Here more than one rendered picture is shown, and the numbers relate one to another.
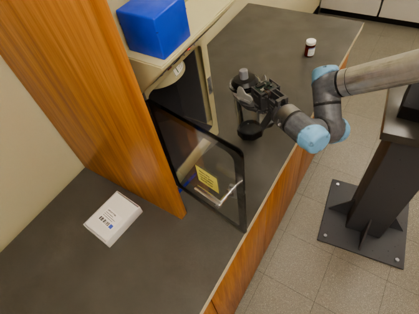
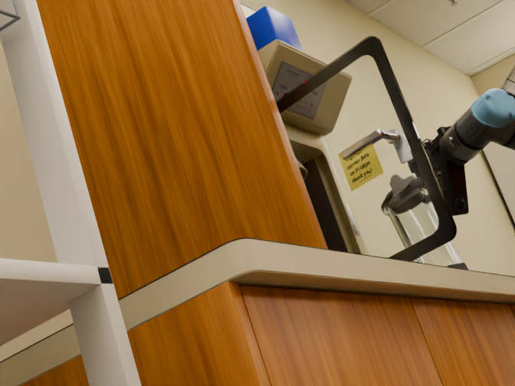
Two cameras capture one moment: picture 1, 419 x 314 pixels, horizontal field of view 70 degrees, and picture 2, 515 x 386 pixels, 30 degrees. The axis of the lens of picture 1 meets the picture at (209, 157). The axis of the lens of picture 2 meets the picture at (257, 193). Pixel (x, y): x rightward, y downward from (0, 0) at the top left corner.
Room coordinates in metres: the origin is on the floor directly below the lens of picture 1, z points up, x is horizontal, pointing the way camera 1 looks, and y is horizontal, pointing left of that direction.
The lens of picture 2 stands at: (-1.08, 0.53, 0.64)
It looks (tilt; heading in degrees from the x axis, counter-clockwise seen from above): 19 degrees up; 348
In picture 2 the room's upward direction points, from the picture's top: 19 degrees counter-clockwise
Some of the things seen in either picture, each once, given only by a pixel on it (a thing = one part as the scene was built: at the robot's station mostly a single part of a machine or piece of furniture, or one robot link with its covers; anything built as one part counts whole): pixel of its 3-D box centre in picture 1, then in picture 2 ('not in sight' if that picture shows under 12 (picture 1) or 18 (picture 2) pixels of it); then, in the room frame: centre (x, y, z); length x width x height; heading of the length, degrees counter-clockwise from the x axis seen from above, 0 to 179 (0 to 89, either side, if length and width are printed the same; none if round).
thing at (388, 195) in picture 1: (388, 181); not in sight; (0.74, -0.89, 0.45); 0.48 x 0.48 x 0.90; 57
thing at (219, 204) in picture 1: (212, 192); (369, 145); (0.41, 0.01, 1.20); 0.10 x 0.05 x 0.03; 40
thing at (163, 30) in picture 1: (155, 23); (266, 42); (0.63, 0.06, 1.56); 0.10 x 0.10 x 0.09; 50
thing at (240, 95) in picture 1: (240, 93); not in sight; (0.75, -0.14, 1.22); 0.09 x 0.03 x 0.06; 44
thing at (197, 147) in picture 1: (200, 172); (349, 170); (0.49, 0.03, 1.19); 0.30 x 0.01 x 0.40; 40
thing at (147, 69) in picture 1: (186, 42); (303, 90); (0.69, 0.00, 1.46); 0.32 x 0.11 x 0.10; 140
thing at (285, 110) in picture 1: (287, 118); (462, 140); (0.59, -0.24, 1.23); 0.08 x 0.05 x 0.08; 110
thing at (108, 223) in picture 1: (113, 217); not in sight; (0.53, 0.37, 0.96); 0.16 x 0.12 x 0.04; 135
